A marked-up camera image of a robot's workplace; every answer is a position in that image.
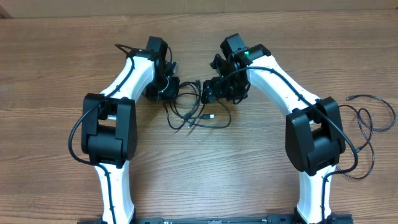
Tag black USB-C cable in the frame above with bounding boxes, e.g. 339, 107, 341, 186
163, 81, 201, 131

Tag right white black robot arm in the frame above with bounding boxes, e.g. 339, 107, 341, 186
201, 34, 353, 223

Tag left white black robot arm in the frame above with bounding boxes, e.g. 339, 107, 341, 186
68, 36, 179, 223

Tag black USB cable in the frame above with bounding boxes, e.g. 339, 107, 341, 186
174, 80, 233, 130

